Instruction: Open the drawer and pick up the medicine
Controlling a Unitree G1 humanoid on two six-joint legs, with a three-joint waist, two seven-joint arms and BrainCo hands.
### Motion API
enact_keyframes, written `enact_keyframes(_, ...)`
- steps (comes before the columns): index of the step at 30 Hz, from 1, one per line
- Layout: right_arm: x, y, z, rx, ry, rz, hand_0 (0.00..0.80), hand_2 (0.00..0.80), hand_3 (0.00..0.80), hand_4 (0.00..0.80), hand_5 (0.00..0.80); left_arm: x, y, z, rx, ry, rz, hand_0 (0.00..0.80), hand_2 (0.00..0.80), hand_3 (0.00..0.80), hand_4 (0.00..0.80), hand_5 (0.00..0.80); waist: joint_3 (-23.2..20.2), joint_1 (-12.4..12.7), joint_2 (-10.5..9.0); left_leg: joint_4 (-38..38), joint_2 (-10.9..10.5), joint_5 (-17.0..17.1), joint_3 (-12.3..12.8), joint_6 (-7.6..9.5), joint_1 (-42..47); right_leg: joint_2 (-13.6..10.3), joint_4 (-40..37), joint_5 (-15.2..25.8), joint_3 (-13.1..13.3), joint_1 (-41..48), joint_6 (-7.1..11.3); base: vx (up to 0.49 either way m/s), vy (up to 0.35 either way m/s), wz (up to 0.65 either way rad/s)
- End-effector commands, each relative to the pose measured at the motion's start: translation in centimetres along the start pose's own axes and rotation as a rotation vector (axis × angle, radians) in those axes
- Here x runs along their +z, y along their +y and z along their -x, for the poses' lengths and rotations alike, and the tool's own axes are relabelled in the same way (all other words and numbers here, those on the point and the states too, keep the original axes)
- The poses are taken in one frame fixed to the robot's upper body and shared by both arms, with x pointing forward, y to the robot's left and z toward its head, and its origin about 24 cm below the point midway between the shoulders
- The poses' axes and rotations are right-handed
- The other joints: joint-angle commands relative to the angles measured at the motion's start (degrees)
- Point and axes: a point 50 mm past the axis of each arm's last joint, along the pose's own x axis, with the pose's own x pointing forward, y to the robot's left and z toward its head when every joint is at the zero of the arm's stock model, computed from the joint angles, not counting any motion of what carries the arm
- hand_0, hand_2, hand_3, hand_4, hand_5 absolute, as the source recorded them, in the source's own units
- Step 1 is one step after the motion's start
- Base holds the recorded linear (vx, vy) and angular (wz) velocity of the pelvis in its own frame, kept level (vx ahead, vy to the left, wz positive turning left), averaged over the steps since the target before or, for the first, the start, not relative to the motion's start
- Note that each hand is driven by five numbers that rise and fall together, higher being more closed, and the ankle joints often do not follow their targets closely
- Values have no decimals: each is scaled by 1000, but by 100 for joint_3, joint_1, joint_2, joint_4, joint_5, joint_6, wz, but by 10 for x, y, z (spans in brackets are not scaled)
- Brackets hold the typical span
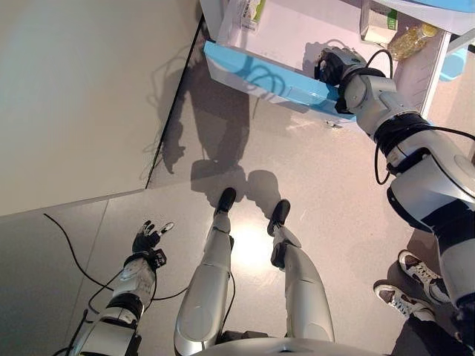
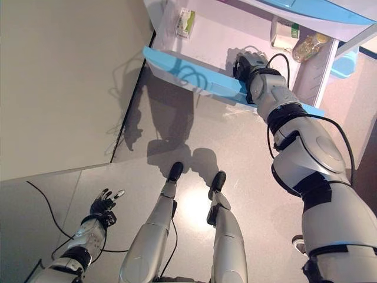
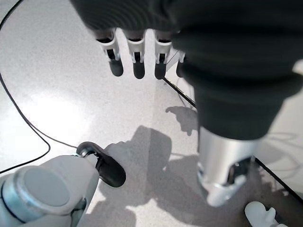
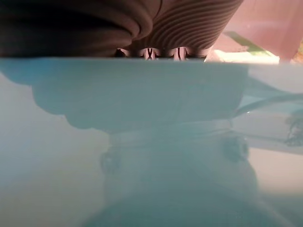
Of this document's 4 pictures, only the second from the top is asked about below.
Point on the brown white sneaker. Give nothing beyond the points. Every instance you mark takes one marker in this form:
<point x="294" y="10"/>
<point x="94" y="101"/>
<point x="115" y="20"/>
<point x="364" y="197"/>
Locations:
<point x="299" y="244"/>

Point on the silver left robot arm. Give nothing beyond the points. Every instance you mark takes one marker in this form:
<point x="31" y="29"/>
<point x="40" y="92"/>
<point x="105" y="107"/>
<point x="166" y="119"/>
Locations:
<point x="88" y="238"/>

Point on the blue lidded waste bin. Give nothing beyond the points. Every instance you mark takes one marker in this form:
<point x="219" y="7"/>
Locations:
<point x="343" y="66"/>

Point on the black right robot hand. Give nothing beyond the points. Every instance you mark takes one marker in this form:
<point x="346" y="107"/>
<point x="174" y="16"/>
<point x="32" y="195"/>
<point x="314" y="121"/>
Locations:
<point x="256" y="60"/>

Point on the yellow pill bottle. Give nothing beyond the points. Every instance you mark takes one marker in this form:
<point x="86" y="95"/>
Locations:
<point x="309" y="47"/>

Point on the black right robot foot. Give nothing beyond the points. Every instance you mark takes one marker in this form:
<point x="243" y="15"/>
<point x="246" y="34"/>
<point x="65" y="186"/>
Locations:
<point x="218" y="180"/>

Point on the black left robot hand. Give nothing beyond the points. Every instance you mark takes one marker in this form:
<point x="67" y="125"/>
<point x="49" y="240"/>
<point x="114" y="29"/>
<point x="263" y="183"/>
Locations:
<point x="101" y="206"/>

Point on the white medical cart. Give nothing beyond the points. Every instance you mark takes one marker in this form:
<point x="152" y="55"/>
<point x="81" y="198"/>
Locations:
<point x="156" y="17"/>

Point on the silver right robot leg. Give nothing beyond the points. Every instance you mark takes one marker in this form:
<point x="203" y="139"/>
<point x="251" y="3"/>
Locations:
<point x="229" y="241"/>

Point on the silver left robot leg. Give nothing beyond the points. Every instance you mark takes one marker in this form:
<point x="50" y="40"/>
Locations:
<point x="147" y="241"/>

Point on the white medicine box green edge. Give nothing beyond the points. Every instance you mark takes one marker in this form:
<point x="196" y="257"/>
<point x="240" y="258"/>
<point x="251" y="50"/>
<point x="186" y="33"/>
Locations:
<point x="282" y="36"/>

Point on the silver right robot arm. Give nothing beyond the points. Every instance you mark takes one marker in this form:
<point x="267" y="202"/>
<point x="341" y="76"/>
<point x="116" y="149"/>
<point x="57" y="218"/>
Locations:
<point x="312" y="159"/>

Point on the black robot foot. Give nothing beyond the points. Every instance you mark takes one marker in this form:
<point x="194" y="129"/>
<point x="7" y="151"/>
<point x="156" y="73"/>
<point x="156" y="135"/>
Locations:
<point x="175" y="171"/>
<point x="218" y="180"/>

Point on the silver robot leg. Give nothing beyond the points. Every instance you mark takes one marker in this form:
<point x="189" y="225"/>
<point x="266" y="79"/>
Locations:
<point x="229" y="241"/>
<point x="147" y="241"/>

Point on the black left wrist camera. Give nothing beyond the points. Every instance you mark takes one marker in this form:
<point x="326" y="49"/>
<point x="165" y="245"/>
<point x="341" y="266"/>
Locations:
<point x="109" y="218"/>

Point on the black left robot foot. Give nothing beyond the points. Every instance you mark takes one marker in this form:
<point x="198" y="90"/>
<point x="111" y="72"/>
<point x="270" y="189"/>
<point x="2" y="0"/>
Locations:
<point x="175" y="171"/>

